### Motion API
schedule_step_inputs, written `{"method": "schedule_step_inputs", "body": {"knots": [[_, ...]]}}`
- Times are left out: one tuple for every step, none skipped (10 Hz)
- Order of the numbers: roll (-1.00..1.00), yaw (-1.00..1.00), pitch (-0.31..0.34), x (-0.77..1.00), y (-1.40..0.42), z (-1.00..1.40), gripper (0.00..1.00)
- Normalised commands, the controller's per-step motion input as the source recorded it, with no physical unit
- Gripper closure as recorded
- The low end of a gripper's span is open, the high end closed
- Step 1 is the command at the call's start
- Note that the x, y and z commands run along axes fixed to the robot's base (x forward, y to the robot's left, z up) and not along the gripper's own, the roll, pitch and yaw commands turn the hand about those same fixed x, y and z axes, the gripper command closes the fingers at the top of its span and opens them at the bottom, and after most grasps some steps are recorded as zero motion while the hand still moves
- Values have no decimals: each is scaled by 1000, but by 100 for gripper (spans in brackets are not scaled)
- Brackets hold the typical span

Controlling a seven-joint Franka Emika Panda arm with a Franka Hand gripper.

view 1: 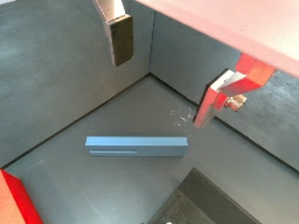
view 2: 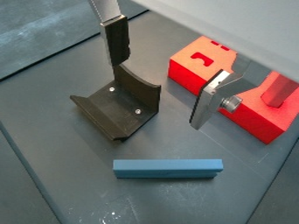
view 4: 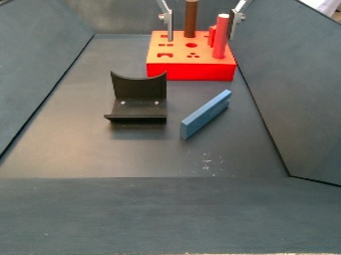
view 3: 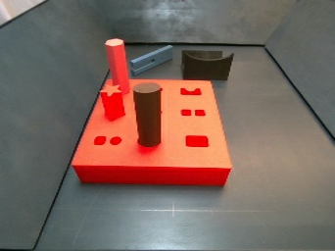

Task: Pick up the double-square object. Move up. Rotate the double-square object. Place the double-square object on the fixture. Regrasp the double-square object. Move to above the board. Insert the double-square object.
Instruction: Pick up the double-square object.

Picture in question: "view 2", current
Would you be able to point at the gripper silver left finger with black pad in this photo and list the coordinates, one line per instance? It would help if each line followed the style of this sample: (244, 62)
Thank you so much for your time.
(113, 29)

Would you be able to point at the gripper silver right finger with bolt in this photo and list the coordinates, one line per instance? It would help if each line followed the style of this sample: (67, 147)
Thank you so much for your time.
(219, 91)

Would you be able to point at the blue double-square bar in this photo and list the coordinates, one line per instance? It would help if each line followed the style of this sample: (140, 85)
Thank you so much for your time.
(167, 168)

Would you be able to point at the red shape-sorting board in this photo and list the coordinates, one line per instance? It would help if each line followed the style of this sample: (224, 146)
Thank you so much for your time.
(257, 98)

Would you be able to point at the red octagonal peg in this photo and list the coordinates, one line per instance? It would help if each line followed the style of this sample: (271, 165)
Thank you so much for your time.
(279, 90)

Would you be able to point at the black curved stand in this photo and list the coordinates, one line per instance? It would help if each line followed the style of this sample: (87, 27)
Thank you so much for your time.
(123, 105)

